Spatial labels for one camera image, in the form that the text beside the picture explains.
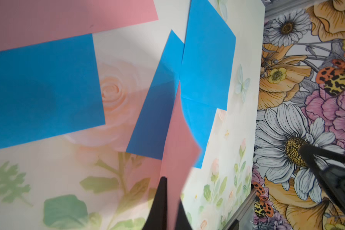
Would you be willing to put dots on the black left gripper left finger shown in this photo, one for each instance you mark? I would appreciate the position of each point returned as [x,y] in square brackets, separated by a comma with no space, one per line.
[157,219]

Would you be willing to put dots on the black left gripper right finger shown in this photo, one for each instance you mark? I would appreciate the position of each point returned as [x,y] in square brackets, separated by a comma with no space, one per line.
[328,168]

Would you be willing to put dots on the pink paper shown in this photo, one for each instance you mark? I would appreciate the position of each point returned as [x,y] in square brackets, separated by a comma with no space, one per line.
[24,23]
[180,153]

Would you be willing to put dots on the aluminium frame rail right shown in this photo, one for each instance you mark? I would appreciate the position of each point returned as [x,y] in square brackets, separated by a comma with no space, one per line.
[243,218]

